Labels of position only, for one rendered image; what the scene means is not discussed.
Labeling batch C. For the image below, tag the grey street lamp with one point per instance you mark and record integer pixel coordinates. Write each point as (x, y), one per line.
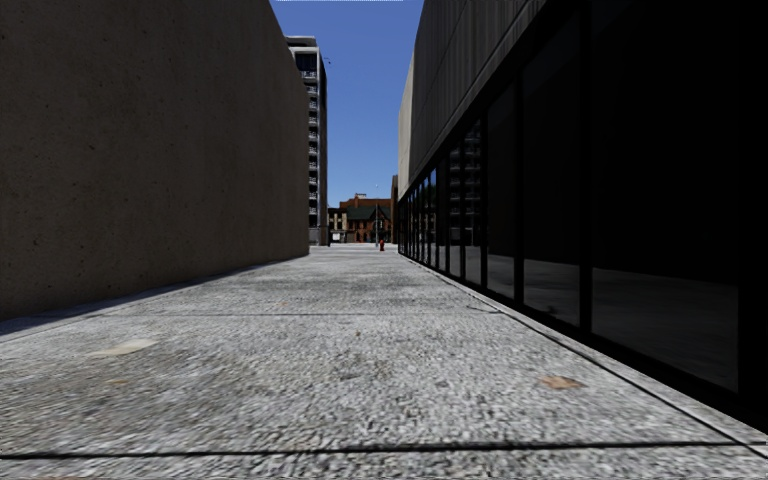
(377, 225)

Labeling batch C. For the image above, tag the red brick building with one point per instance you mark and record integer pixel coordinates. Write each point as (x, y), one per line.
(363, 219)

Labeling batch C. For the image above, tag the grey tower with balconies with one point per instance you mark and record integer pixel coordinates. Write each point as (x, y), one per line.
(317, 150)

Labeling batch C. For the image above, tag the dark glass-fronted building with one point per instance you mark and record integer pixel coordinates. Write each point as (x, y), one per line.
(570, 180)

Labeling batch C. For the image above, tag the pale concrete building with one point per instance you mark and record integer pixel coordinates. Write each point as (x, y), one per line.
(150, 150)

